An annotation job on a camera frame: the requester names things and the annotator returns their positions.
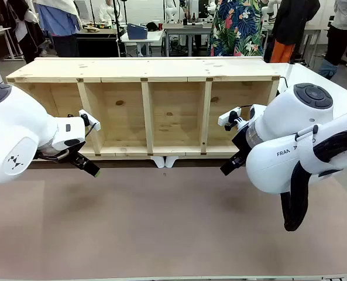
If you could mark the white desk with bin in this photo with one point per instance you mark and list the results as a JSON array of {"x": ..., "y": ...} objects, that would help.
[{"x": 142, "y": 44}]

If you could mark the grey lab table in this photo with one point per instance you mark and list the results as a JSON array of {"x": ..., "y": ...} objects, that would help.
[{"x": 188, "y": 27}]

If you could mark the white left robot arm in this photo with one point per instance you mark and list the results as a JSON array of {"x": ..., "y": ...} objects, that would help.
[{"x": 18, "y": 131}]

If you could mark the person in black clothes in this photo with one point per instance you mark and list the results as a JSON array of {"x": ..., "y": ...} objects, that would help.
[{"x": 24, "y": 26}]

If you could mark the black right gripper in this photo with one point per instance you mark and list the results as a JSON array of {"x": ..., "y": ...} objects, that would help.
[{"x": 243, "y": 143}]

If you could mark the wooden four-compartment shelf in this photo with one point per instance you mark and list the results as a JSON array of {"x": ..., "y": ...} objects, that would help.
[{"x": 144, "y": 102}]

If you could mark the person with orange trousers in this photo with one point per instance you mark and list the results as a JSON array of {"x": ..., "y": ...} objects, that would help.
[{"x": 293, "y": 26}]

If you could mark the person in floral shirt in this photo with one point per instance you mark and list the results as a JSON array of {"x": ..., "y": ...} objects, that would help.
[{"x": 237, "y": 29}]

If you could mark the black cabinet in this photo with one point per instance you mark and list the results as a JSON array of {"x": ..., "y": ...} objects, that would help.
[{"x": 95, "y": 45}]

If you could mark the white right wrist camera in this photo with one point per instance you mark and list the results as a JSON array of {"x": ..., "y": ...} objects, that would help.
[{"x": 230, "y": 117}]

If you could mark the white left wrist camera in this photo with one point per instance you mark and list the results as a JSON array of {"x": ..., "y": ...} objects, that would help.
[{"x": 89, "y": 118}]

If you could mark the black tripod stand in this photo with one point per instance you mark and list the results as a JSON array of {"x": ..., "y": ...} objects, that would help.
[{"x": 118, "y": 26}]

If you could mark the person in blue shirt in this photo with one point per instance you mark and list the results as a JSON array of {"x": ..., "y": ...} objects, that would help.
[{"x": 59, "y": 20}]

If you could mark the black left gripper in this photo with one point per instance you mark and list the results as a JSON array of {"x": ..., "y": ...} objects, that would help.
[{"x": 78, "y": 158}]

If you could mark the blue plastic bin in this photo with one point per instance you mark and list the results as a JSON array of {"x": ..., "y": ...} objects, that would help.
[{"x": 136, "y": 31}]

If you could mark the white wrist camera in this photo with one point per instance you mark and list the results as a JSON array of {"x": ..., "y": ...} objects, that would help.
[
  {"x": 230, "y": 117},
  {"x": 89, "y": 118}
]

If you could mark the white side table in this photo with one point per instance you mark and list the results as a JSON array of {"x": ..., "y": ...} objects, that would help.
[{"x": 313, "y": 76}]

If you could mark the person in white top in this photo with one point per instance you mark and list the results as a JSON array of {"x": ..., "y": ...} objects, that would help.
[{"x": 341, "y": 29}]

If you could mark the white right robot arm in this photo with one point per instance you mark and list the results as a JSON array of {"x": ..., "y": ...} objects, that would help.
[{"x": 281, "y": 146}]

